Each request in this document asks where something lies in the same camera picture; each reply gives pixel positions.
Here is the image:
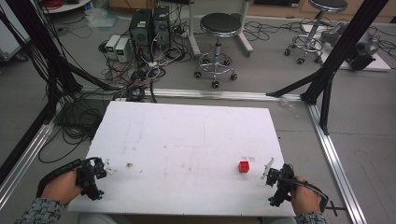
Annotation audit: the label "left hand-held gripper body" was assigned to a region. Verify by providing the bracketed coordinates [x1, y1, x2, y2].
[76, 157, 107, 202]

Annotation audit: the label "clear plastic bag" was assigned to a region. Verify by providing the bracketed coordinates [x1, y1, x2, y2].
[84, 7, 120, 30]

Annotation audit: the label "person's right hand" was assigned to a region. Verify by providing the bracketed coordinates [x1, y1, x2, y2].
[289, 175, 322, 217]

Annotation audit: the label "black computer tower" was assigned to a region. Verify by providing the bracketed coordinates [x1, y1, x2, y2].
[128, 7, 154, 63]
[151, 5, 172, 52]

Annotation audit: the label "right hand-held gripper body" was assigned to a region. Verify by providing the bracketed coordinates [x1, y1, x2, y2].
[265, 162, 297, 208]

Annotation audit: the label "grey device on white board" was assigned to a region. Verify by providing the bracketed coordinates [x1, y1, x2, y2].
[301, 21, 392, 73]

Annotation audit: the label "person's left hand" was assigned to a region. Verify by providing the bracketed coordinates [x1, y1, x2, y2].
[41, 169, 84, 205]

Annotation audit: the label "round white table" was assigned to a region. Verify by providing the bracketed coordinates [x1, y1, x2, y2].
[40, 0, 93, 15]

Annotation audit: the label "aluminium floor rail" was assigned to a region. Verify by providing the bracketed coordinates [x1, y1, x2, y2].
[0, 119, 57, 211]
[78, 86, 304, 103]
[305, 103, 369, 224]

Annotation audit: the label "tangle of floor cables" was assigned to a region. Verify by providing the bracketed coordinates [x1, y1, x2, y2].
[36, 3, 200, 164]

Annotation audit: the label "black round stool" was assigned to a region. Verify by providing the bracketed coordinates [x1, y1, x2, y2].
[283, 0, 349, 66]
[193, 12, 243, 90]

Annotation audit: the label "black frame post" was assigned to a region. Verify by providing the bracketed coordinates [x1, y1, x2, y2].
[0, 0, 118, 185]
[265, 0, 390, 136]

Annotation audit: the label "white power supply unit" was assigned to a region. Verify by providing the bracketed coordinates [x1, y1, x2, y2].
[105, 34, 121, 60]
[114, 37, 131, 63]

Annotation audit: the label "red cube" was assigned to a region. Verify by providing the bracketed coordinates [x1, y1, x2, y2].
[238, 160, 251, 174]

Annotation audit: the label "white table legs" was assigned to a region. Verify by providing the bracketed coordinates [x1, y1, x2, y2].
[186, 0, 255, 60]

